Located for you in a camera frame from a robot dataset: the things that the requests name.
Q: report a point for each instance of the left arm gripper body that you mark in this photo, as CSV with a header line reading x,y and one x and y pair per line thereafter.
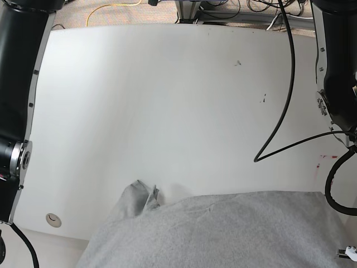
x,y
349,253

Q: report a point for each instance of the grey T-shirt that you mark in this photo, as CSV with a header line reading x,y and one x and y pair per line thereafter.
x,y
259,229

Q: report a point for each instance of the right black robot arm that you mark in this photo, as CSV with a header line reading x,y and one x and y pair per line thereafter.
x,y
25,30

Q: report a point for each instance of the aluminium frame table base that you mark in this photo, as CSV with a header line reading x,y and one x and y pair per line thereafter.
x,y
250,14

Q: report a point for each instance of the left table cable grommet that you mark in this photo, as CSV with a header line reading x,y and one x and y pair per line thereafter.
x,y
53,220

